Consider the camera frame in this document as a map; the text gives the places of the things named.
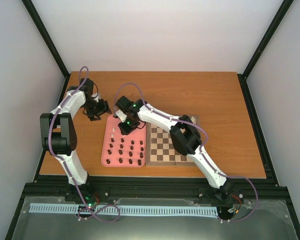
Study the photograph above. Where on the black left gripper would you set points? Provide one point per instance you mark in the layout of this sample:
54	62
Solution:
104	109

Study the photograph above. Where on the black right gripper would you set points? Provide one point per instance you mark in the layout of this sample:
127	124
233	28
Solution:
126	131

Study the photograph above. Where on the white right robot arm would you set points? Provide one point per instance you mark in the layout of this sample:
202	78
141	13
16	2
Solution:
185	137

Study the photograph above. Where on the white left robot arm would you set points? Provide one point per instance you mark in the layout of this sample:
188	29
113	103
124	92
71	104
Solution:
58	134

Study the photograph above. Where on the left controller circuit board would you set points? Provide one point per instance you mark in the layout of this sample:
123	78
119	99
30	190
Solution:
92	200

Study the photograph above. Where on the controller circuit board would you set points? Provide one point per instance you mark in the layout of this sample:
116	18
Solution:
236	206
92	200

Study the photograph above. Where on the right controller circuit board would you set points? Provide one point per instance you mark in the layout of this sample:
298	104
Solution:
236	206

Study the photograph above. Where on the pink plastic tray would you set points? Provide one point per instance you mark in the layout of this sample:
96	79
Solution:
135	152

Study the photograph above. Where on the wooden chessboard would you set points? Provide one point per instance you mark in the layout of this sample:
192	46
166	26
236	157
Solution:
160	150

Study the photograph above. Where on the black aluminium frame rail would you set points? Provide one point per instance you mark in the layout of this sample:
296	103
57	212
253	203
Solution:
153	187

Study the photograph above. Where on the light blue cable duct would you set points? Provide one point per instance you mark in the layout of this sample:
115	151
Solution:
126	210

